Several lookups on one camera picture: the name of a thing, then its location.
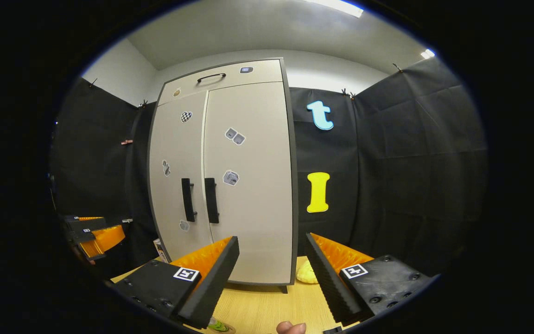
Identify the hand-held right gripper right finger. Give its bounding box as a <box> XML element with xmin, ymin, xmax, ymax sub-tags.
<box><xmin>304</xmin><ymin>233</ymin><xmax>435</xmax><ymax>328</ymax></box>

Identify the white and grey cabinet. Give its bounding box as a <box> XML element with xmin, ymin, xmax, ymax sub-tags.
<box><xmin>146</xmin><ymin>57</ymin><xmax>299</xmax><ymax>294</ymax></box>

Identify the long ceiling light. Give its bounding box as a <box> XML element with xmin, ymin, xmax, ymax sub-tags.
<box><xmin>304</xmin><ymin>0</ymin><xmax>364</xmax><ymax>18</ymax></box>

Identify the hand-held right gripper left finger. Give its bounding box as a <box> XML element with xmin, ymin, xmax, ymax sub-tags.
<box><xmin>112</xmin><ymin>236</ymin><xmax>240</xmax><ymax>330</ymax></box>

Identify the yellow bun-shaped toy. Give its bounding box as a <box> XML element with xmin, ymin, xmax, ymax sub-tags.
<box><xmin>296</xmin><ymin>260</ymin><xmax>319</xmax><ymax>284</ymax></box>

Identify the beige cabinet drawer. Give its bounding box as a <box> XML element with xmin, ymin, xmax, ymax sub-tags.
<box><xmin>158</xmin><ymin>59</ymin><xmax>284</xmax><ymax>106</ymax></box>

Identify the white cabinet door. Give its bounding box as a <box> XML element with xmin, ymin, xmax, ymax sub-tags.
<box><xmin>149</xmin><ymin>90</ymin><xmax>212</xmax><ymax>263</ymax></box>
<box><xmin>202</xmin><ymin>81</ymin><xmax>294</xmax><ymax>284</ymax></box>

